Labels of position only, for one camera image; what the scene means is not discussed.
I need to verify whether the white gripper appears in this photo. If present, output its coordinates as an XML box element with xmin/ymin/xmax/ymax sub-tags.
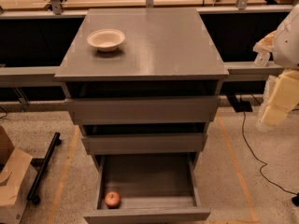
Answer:
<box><xmin>253</xmin><ymin>5</ymin><xmax>299</xmax><ymax>127</ymax></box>

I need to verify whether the red apple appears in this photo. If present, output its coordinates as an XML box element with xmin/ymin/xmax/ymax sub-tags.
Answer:
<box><xmin>105</xmin><ymin>191</ymin><xmax>121</xmax><ymax>208</ymax></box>

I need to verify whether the grey middle drawer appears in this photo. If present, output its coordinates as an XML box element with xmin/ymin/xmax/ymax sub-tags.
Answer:
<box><xmin>82</xmin><ymin>133</ymin><xmax>207</xmax><ymax>155</ymax></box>

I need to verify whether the grey drawer cabinet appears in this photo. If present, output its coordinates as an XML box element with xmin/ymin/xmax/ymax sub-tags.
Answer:
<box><xmin>54</xmin><ymin>7</ymin><xmax>230</xmax><ymax>161</ymax></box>

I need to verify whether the grey top drawer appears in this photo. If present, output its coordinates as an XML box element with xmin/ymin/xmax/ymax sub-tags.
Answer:
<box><xmin>64</xmin><ymin>96</ymin><xmax>218</xmax><ymax>125</ymax></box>

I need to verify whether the grey open bottom drawer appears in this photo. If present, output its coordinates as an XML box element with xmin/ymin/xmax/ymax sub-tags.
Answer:
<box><xmin>83</xmin><ymin>153</ymin><xmax>210</xmax><ymax>224</ymax></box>

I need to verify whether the clear sanitizer pump bottle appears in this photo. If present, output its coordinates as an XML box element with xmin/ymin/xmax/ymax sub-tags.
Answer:
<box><xmin>254</xmin><ymin>52</ymin><xmax>271</xmax><ymax>67</ymax></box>

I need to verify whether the black floor power box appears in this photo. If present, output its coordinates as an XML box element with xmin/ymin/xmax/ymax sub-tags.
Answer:
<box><xmin>226</xmin><ymin>93</ymin><xmax>252</xmax><ymax>113</ymax></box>

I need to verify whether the white paper bowl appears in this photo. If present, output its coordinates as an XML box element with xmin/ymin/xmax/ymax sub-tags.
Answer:
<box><xmin>87</xmin><ymin>29</ymin><xmax>125</xmax><ymax>52</ymax></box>

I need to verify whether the black metal bar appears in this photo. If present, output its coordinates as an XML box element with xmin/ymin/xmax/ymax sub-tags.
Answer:
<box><xmin>27</xmin><ymin>133</ymin><xmax>62</xmax><ymax>205</ymax></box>

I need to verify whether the brown cardboard box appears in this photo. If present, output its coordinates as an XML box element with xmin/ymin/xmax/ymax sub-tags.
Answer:
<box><xmin>0</xmin><ymin>126</ymin><xmax>36</xmax><ymax>224</ymax></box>

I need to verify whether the grey metal rail frame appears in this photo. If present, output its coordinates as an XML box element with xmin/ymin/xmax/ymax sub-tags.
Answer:
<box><xmin>0</xmin><ymin>5</ymin><xmax>293</xmax><ymax>87</ymax></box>

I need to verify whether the black floor cable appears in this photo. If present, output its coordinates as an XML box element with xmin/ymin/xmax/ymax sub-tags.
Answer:
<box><xmin>240</xmin><ymin>94</ymin><xmax>299</xmax><ymax>207</ymax></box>

